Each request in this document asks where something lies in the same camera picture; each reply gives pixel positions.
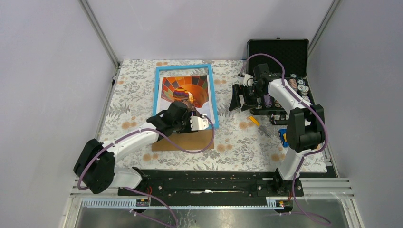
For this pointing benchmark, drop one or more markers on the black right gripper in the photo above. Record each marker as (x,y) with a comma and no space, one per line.
(235,102)

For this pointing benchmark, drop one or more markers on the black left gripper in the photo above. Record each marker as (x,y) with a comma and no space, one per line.
(187,115)

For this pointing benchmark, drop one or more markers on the yellow handled screwdriver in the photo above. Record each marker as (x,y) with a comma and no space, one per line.
(261,128)

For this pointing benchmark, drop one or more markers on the brown fibreboard backing panel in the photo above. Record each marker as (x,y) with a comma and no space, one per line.
(189,141)

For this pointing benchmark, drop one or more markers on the hot air balloon photo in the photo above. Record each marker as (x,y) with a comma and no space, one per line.
(194,91)

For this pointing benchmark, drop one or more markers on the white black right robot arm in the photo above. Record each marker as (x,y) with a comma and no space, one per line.
(305,128)

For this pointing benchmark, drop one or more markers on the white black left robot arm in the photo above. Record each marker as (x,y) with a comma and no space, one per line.
(96,167)

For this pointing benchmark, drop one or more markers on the floral tablecloth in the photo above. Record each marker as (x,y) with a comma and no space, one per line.
(239,145)

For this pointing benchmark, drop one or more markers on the blue yellow toy car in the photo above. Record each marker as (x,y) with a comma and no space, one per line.
(282,136)

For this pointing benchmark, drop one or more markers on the brown poker chip stack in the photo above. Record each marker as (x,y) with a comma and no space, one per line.
(293,83)

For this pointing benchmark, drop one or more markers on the black poker chip case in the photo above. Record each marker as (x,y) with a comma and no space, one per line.
(278,54)

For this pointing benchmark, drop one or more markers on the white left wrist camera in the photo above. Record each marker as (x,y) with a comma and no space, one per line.
(199,123)

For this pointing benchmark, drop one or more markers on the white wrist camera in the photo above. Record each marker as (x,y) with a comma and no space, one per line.
(247,80)
(199,123)

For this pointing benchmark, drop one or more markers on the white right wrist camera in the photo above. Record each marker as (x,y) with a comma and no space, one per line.
(247,80)

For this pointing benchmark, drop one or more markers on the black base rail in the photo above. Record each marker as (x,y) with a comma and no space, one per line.
(210,198)

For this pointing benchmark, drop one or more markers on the white slotted cable duct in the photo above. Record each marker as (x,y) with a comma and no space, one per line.
(143,203)

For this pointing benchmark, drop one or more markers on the aluminium frame rails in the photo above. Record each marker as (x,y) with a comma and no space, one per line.
(318,188)

